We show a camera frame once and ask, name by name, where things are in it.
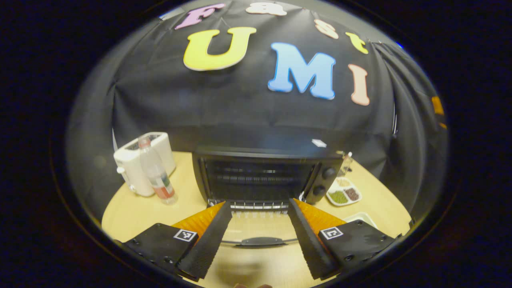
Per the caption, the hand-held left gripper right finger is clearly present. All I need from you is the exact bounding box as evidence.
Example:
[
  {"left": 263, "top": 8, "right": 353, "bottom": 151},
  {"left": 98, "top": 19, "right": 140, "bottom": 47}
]
[{"left": 288, "top": 198, "right": 400, "bottom": 280}]

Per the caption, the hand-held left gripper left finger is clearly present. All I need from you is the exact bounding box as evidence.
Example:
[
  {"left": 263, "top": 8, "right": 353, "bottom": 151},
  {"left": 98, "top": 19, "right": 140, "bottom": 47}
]
[{"left": 122, "top": 201, "right": 233, "bottom": 280}]

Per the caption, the cream rectangular tray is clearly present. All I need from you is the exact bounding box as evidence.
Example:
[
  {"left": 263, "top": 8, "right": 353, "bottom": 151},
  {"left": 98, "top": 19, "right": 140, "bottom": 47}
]
[{"left": 343, "top": 212, "right": 378, "bottom": 229}]

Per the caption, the black electric oven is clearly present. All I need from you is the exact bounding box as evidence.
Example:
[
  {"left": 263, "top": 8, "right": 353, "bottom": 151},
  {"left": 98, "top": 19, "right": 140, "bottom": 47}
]
[{"left": 192, "top": 134, "right": 345, "bottom": 248}]

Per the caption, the white divided dish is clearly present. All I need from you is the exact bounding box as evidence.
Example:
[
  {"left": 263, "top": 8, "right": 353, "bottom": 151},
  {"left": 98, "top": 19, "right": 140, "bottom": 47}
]
[{"left": 326, "top": 176, "right": 363, "bottom": 207}]

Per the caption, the clear plastic bottle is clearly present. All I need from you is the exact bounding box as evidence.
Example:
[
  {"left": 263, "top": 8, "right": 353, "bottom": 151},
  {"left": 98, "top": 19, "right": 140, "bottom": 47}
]
[{"left": 137, "top": 135, "right": 178, "bottom": 205}]

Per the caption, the white toaster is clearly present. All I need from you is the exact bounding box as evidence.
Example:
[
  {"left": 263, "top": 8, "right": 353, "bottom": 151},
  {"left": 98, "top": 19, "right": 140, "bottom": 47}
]
[{"left": 113, "top": 132, "right": 176, "bottom": 197}]

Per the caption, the black backdrop cloth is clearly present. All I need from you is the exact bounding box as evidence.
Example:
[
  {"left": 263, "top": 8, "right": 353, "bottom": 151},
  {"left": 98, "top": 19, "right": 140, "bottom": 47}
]
[{"left": 66, "top": 0, "right": 448, "bottom": 224}]

